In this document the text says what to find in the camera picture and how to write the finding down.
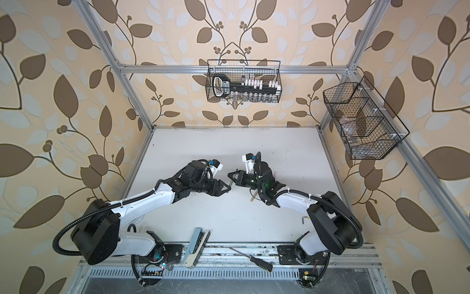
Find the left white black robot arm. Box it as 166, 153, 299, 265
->
52, 159, 231, 265

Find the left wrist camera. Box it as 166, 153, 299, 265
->
209, 159, 223, 176

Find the black wire basket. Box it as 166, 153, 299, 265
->
205, 58, 283, 104
323, 77, 410, 160

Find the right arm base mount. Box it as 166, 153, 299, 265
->
277, 232, 330, 289

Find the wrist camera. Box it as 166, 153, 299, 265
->
209, 159, 223, 176
242, 153, 256, 173

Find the right black wire basket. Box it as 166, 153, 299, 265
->
323, 77, 410, 160

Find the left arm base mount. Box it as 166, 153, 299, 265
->
131, 244, 184, 287

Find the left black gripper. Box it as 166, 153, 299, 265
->
190, 176, 233, 197

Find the center black wire basket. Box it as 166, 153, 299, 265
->
205, 58, 283, 104

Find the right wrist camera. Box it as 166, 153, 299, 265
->
242, 153, 256, 173

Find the black socket tool set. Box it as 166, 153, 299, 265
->
209, 73, 282, 100

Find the black handled screwdriver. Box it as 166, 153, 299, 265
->
229, 247, 274, 273

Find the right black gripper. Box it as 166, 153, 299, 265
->
228, 170, 265, 192

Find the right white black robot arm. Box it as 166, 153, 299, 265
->
228, 153, 364, 263

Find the light blue stapler tool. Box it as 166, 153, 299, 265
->
183, 227, 211, 269

